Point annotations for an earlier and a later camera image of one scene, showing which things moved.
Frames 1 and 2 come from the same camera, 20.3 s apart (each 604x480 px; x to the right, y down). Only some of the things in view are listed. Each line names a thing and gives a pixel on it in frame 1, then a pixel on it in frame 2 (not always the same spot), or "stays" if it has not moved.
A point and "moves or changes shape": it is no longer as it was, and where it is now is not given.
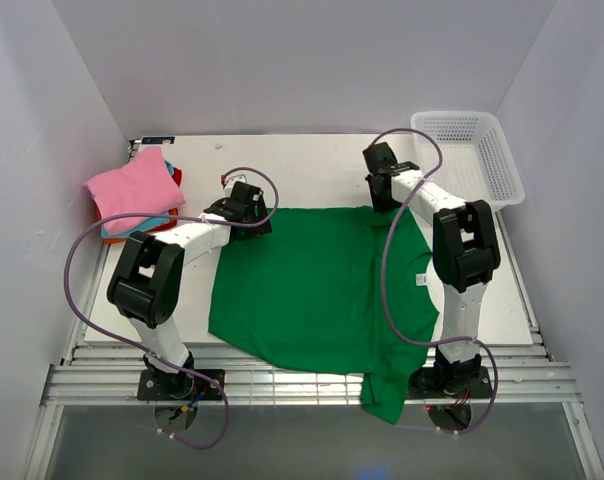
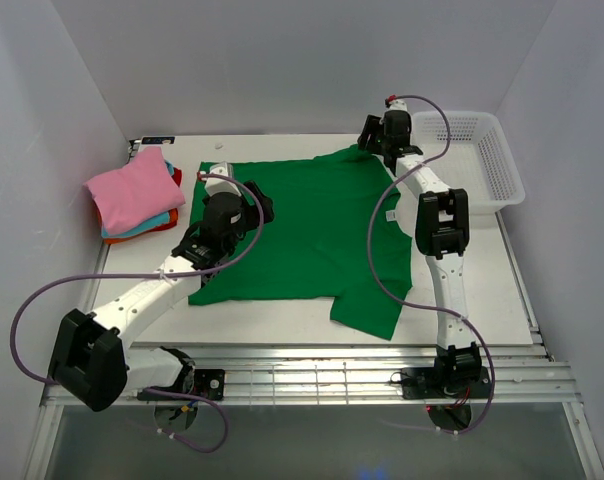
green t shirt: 306,295 moves or changes shape
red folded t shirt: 177,176 stays
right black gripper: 380,206 → 371,127
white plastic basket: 477,163 stays
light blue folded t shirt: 121,232 stays
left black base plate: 203,390 stays
